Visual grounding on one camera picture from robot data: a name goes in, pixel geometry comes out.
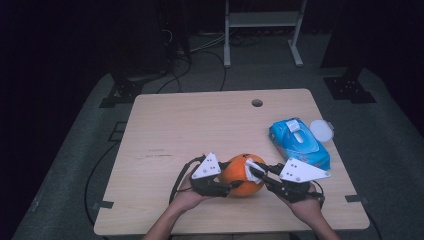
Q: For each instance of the white wet wipe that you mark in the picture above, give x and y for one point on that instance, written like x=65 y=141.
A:
x=247 y=165

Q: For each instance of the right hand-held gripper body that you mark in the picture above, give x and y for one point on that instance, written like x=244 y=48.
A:
x=300 y=171

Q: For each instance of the grey tape strip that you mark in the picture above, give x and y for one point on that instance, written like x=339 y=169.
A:
x=105 y=204
x=356 y=199

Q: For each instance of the black stand base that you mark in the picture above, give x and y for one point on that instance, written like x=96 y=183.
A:
x=125 y=90
x=348 y=90

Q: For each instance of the white round plastic lid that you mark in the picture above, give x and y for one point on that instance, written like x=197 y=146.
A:
x=321 y=131

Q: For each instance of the orange plush toy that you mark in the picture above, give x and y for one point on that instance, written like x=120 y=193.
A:
x=238 y=170

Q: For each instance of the person's left hand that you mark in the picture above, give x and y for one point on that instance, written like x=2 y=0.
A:
x=186 y=198

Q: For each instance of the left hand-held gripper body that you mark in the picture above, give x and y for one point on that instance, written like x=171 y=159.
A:
x=207 y=166

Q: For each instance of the blue wet wipes pack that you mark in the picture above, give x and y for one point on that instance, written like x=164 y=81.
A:
x=311 y=155

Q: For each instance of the white metal stand frame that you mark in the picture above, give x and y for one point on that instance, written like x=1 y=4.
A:
x=263 y=19

